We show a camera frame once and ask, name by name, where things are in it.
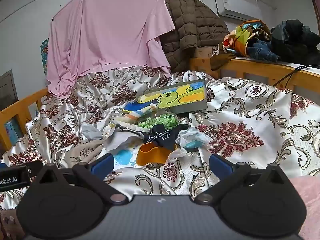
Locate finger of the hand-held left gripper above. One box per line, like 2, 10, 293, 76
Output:
26, 160, 44, 180

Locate white cloth with blue print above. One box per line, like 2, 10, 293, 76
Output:
110, 141, 140, 167

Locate striped pastel sock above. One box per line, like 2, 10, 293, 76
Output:
122, 105, 160, 124

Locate grey door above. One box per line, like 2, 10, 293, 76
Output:
0, 69, 19, 105

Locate white air conditioner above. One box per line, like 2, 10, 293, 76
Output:
215, 0, 263, 22

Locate orange cloth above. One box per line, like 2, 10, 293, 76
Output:
137, 142, 179, 166

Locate blue wall poster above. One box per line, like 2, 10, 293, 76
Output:
40, 39, 49, 75

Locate navy sock with white stripes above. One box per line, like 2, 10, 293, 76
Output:
142, 124, 189, 152

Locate cardboard box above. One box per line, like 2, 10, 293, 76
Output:
194, 47, 216, 59

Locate grey cloth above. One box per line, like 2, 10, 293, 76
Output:
104, 126, 148, 153

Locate beige printed towel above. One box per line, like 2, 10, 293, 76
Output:
59, 139, 110, 168

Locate blue jeans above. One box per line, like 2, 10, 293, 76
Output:
247, 39, 282, 62

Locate pink fluffy blanket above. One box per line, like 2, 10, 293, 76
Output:
290, 176, 320, 240

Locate black cable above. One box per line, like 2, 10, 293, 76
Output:
272, 65, 320, 88

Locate pink bed sheet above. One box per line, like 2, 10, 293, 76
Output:
46, 0, 175, 99

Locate grey face mask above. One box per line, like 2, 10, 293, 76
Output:
81, 122, 104, 140

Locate dark floral cloth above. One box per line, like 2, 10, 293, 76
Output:
0, 209, 20, 240

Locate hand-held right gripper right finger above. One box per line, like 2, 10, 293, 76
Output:
194, 154, 290, 203

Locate blue face mask packet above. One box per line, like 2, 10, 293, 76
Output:
177, 127, 213, 149

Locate bag of green bits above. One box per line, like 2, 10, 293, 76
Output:
136, 112, 179, 130

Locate floral satin bedspread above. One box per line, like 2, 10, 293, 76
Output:
0, 66, 320, 210

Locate blue picture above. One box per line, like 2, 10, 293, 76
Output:
5, 117, 23, 143

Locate brown puffer jacket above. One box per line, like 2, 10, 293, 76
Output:
160, 0, 230, 74

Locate wooden bed frame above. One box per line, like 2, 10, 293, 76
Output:
0, 55, 320, 153

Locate multicoloured patchwork cloth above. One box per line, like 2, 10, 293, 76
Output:
223, 20, 272, 57

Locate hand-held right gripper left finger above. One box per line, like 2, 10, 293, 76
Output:
30, 152, 128, 204

